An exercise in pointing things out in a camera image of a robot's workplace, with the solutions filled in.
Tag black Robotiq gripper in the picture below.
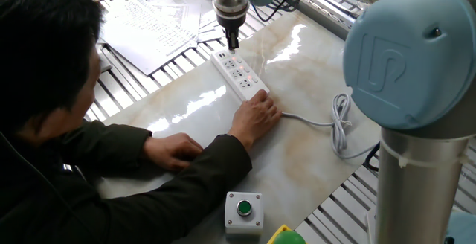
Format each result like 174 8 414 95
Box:
216 13 247 51

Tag white four-button power strip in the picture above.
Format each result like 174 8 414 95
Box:
210 49 271 102

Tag right forearm dark sleeve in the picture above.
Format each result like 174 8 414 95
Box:
111 134 254 244

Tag left forearm dark sleeve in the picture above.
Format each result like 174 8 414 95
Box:
74 121 153 178

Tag person's right hand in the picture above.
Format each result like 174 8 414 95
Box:
227 89 283 152

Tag person's left hand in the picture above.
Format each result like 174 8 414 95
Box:
143 132 205 173

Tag blank folded paper sheets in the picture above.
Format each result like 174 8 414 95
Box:
196 19 225 44

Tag large printed paper sheet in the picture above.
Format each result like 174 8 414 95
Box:
100 0 200 76

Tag grey box small green button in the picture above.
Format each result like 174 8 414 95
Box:
224 190 265 237

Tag person's head black hair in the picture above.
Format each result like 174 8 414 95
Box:
0 0 105 143

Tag yellow box green mushroom button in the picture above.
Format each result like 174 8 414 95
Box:
266 224 308 244

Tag person's torso dark jacket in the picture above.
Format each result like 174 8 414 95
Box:
0 124 123 244

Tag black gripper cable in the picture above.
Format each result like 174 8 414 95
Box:
252 0 317 22

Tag aluminium frame rail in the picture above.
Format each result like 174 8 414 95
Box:
293 0 358 40

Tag grey power strip cable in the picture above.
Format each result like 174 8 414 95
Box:
280 93 380 160

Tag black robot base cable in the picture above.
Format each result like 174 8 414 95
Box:
363 141 381 173

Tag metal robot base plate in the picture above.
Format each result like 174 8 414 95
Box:
366 208 379 244

